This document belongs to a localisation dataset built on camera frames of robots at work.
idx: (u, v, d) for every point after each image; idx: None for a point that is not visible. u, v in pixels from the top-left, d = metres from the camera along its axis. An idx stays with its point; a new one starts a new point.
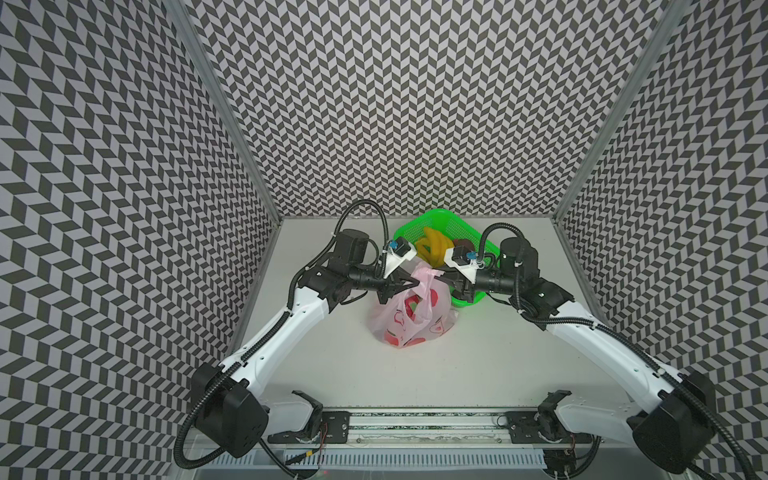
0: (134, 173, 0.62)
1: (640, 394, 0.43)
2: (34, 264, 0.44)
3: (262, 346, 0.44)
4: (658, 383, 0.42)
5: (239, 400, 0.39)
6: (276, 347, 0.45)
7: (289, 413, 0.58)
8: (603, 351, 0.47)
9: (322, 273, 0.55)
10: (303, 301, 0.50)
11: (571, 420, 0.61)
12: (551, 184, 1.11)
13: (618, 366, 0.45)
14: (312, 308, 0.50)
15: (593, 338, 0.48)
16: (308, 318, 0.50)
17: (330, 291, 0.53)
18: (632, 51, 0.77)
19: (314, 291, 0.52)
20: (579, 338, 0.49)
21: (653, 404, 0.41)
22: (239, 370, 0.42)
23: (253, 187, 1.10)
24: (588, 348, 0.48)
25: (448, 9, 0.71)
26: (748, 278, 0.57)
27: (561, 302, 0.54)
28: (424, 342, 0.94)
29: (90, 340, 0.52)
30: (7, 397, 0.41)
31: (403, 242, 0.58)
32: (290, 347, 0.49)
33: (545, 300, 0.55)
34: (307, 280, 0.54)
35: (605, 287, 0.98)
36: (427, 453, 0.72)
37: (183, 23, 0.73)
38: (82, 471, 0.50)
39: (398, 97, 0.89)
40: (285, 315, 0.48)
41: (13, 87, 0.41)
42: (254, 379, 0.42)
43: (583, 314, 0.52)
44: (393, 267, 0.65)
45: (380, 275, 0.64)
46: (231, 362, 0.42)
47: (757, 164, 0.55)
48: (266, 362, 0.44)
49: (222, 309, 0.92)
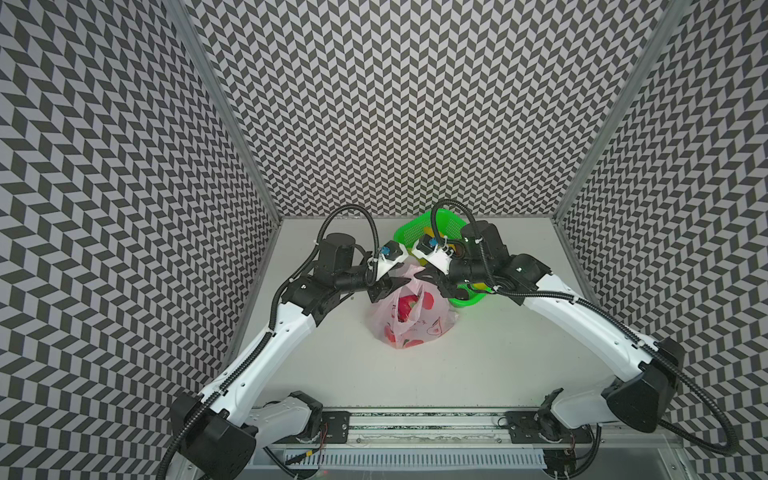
0: (134, 173, 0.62)
1: (619, 365, 0.43)
2: (33, 264, 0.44)
3: (244, 370, 0.43)
4: (637, 354, 0.42)
5: (218, 433, 0.37)
6: (257, 373, 0.43)
7: (280, 425, 0.56)
8: (580, 323, 0.46)
9: (306, 285, 0.52)
10: (286, 319, 0.48)
11: (570, 421, 0.61)
12: (551, 184, 1.11)
13: (599, 340, 0.44)
14: (295, 328, 0.48)
15: (572, 312, 0.47)
16: (291, 338, 0.48)
17: (316, 304, 0.50)
18: (632, 50, 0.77)
19: (297, 307, 0.49)
20: (559, 313, 0.47)
21: (633, 374, 0.41)
22: (218, 400, 0.40)
23: (253, 187, 1.10)
24: (568, 322, 0.47)
25: (447, 9, 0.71)
26: (748, 278, 0.57)
27: (538, 277, 0.51)
28: (423, 343, 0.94)
29: (90, 340, 0.52)
30: (7, 397, 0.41)
31: (393, 246, 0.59)
32: (273, 369, 0.46)
33: (523, 274, 0.52)
34: (291, 295, 0.51)
35: (605, 287, 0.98)
36: (427, 453, 0.72)
37: (183, 23, 0.73)
38: (82, 471, 0.50)
39: (397, 97, 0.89)
40: (266, 337, 0.46)
41: (13, 87, 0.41)
42: (235, 408, 0.40)
43: (560, 289, 0.50)
44: (384, 273, 0.62)
45: (372, 279, 0.62)
46: (210, 393, 0.41)
47: (757, 164, 0.55)
48: (247, 389, 0.42)
49: (222, 309, 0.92)
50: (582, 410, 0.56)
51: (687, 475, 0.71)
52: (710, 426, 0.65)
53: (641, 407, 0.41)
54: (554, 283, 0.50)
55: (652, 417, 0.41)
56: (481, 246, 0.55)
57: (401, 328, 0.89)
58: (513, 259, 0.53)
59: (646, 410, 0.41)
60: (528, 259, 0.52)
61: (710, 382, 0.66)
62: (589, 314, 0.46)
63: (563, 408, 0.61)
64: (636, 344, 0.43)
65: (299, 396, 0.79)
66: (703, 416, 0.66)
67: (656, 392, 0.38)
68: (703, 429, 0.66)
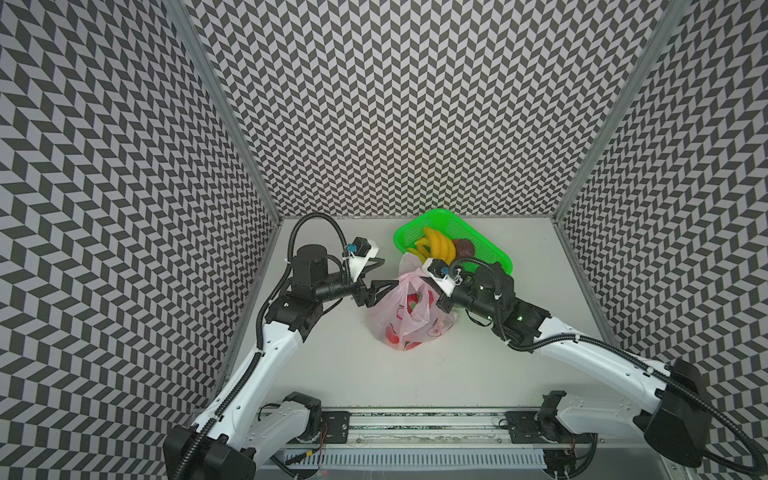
0: (134, 173, 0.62)
1: (639, 396, 0.43)
2: (34, 264, 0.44)
3: (237, 394, 0.43)
4: (652, 381, 0.43)
5: (220, 458, 0.37)
6: (251, 393, 0.43)
7: (281, 431, 0.56)
8: (590, 360, 0.47)
9: (289, 302, 0.54)
10: (274, 338, 0.49)
11: (574, 427, 0.61)
12: (551, 184, 1.11)
13: (614, 375, 0.45)
14: (284, 344, 0.49)
15: (579, 351, 0.49)
16: (281, 355, 0.49)
17: (301, 320, 0.51)
18: (632, 51, 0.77)
19: (283, 326, 0.50)
20: (568, 354, 0.49)
21: (654, 403, 0.41)
22: (215, 426, 0.40)
23: (252, 187, 1.10)
24: (577, 361, 0.48)
25: (448, 9, 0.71)
26: (748, 278, 0.57)
27: (540, 323, 0.54)
28: (422, 345, 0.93)
29: (90, 340, 0.52)
30: (8, 397, 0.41)
31: (361, 243, 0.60)
32: (266, 388, 0.47)
33: (524, 324, 0.55)
34: (276, 316, 0.52)
35: (605, 287, 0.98)
36: (427, 454, 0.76)
37: (183, 23, 0.73)
38: (83, 471, 0.50)
39: (398, 97, 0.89)
40: (257, 357, 0.46)
41: (13, 87, 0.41)
42: (234, 431, 0.40)
43: (561, 330, 0.52)
44: (359, 271, 0.63)
45: (350, 279, 0.62)
46: (206, 419, 0.40)
47: (757, 164, 0.55)
48: (243, 410, 0.42)
49: (222, 309, 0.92)
50: (596, 421, 0.55)
51: (687, 475, 0.71)
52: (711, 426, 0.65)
53: (679, 439, 0.40)
54: (556, 327, 0.53)
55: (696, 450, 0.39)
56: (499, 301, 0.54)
57: (410, 328, 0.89)
58: (518, 306, 0.60)
59: (683, 442, 0.40)
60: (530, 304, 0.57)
61: (710, 382, 0.66)
62: (596, 351, 0.48)
63: (571, 417, 0.61)
64: (648, 372, 0.44)
65: (296, 397, 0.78)
66: None
67: (683, 420, 0.38)
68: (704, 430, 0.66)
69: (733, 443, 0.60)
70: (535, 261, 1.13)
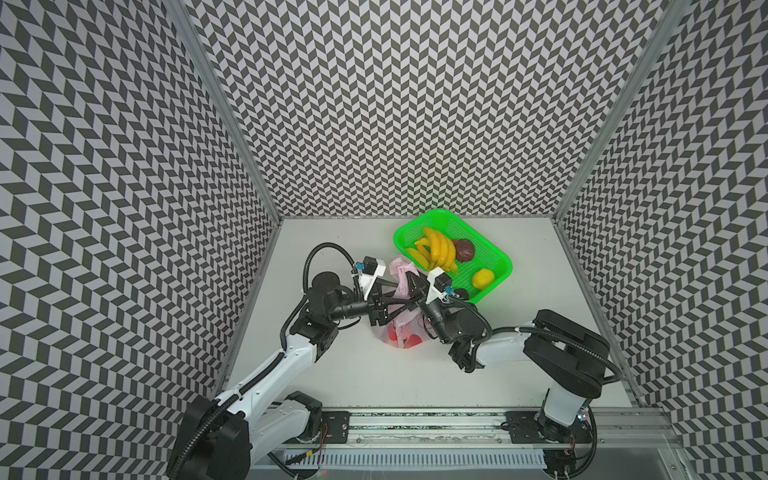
0: (134, 173, 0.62)
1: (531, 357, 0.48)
2: (33, 265, 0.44)
3: (258, 381, 0.47)
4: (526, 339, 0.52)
5: (235, 432, 0.40)
6: (271, 384, 0.48)
7: (284, 426, 0.58)
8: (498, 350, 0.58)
9: (312, 322, 0.61)
10: (295, 345, 0.55)
11: (565, 419, 0.60)
12: (551, 184, 1.11)
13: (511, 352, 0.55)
14: (305, 352, 0.55)
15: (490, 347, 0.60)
16: (299, 362, 0.54)
17: (321, 340, 0.59)
18: (632, 50, 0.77)
19: (305, 338, 0.57)
20: (489, 353, 0.60)
21: None
22: (234, 403, 0.44)
23: (252, 186, 1.10)
24: (494, 356, 0.60)
25: (448, 9, 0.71)
26: (747, 278, 0.58)
27: (474, 353, 0.64)
28: (422, 342, 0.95)
29: (90, 339, 0.52)
30: (7, 397, 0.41)
31: (369, 262, 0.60)
32: (281, 385, 0.51)
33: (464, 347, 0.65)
34: (299, 329, 0.59)
35: (605, 287, 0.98)
36: (427, 454, 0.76)
37: (183, 23, 0.73)
38: (82, 471, 0.50)
39: (397, 97, 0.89)
40: (279, 357, 0.52)
41: (13, 87, 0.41)
42: (251, 411, 0.44)
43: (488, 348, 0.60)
44: (368, 289, 0.66)
45: (362, 297, 0.66)
46: (228, 395, 0.44)
47: (757, 164, 0.55)
48: (261, 397, 0.46)
49: (222, 308, 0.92)
50: (563, 401, 0.56)
51: (687, 475, 0.71)
52: (710, 426, 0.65)
53: (565, 375, 0.46)
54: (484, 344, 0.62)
55: (573, 375, 0.46)
56: (473, 349, 0.64)
57: (405, 316, 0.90)
58: (473, 335, 0.61)
59: (565, 374, 0.46)
60: (473, 333, 0.61)
61: (710, 382, 0.66)
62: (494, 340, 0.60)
63: (555, 411, 0.61)
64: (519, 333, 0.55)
65: (297, 397, 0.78)
66: (704, 416, 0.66)
67: (537, 352, 0.48)
68: (703, 429, 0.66)
69: (733, 444, 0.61)
70: (536, 260, 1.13)
